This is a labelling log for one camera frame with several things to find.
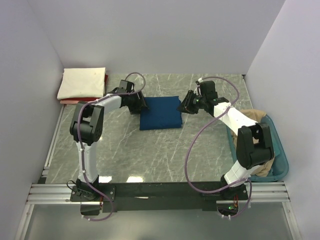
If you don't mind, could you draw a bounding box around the blue printed t shirt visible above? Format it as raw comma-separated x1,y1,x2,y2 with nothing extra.
139,96,183,131

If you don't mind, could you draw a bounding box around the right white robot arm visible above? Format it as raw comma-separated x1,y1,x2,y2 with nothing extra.
177,76,275,200

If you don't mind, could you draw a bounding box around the purple cable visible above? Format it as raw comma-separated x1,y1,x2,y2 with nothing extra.
77,72,146,222
184,76,253,220

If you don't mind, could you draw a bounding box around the folded dark red t shirt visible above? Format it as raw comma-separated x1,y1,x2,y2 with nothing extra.
57,74,108,102

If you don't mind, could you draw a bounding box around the tan t shirt in bin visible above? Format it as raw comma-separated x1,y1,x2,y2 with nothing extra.
231,109,275,177

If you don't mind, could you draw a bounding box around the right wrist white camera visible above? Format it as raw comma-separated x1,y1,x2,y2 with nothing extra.
193,77,203,97

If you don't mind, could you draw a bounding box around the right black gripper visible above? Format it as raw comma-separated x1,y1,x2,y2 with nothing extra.
176,90,206,115

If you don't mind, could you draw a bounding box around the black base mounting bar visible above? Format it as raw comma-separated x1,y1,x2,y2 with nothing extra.
70,181,249,216

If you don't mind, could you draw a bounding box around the folded cream t shirt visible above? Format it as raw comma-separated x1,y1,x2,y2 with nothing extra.
57,67,106,100

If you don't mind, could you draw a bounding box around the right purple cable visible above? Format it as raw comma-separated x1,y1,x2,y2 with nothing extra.
184,76,253,220

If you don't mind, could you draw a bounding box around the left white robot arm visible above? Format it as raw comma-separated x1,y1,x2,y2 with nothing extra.
69,79,147,201

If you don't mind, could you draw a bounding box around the folded pink t shirt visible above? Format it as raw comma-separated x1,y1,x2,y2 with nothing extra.
60,99,79,105

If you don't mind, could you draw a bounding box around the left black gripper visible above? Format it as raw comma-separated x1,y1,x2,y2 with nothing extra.
127,90,150,115

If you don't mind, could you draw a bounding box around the teal plastic bin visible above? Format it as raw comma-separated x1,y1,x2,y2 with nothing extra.
226,112,290,183

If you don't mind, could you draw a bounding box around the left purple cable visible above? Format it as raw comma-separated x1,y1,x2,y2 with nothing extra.
77,72,146,222

